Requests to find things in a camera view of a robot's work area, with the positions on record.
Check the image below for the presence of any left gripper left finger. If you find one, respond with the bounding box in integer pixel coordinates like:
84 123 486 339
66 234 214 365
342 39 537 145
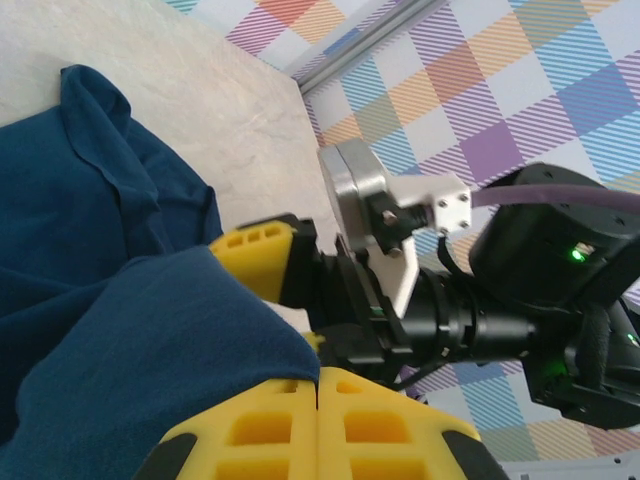
133 377 321 480

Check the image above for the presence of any dark blue t-shirt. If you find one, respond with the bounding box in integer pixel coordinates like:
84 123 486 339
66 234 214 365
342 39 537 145
0 64 321 480

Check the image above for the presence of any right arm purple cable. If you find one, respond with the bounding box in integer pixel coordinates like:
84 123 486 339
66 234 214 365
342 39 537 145
472 182 640 214

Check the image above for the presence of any aluminium frame post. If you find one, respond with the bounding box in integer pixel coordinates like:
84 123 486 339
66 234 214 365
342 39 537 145
294 0 441 94

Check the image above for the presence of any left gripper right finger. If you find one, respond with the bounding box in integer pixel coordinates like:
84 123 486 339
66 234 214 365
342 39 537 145
317 366 507 480

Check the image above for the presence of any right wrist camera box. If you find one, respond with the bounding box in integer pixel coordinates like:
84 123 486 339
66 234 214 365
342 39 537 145
317 138 474 321

